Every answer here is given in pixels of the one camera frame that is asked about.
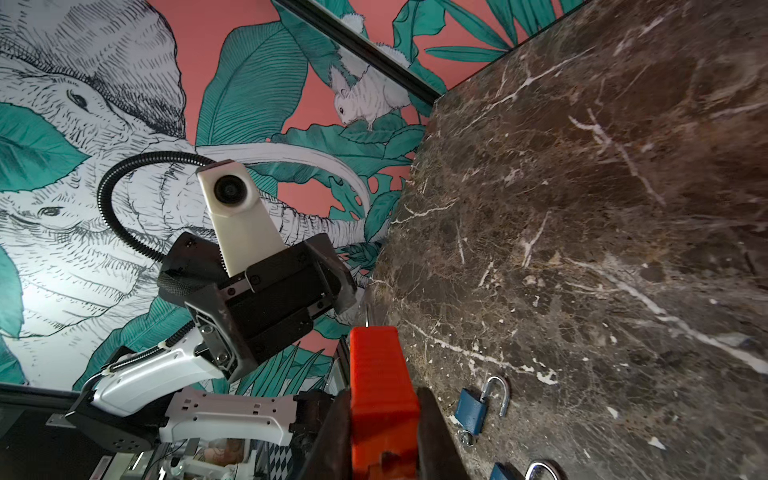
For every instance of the blue padlock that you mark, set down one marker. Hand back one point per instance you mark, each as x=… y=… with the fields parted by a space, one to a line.
x=536 y=469
x=471 y=411

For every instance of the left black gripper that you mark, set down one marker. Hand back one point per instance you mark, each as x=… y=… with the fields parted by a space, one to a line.
x=247 y=318

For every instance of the left black frame post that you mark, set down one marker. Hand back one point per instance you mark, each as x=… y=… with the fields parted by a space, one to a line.
x=324 y=21

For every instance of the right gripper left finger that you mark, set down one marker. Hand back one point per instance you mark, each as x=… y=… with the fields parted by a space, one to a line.
x=331 y=457

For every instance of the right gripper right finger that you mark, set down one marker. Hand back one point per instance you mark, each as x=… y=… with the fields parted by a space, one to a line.
x=438 y=455

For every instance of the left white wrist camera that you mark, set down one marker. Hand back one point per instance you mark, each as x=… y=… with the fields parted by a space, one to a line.
x=244 y=229

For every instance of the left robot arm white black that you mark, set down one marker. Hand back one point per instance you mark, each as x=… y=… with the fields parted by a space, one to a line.
x=140 y=400

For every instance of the red padlock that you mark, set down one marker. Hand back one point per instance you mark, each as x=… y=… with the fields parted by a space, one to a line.
x=384 y=408

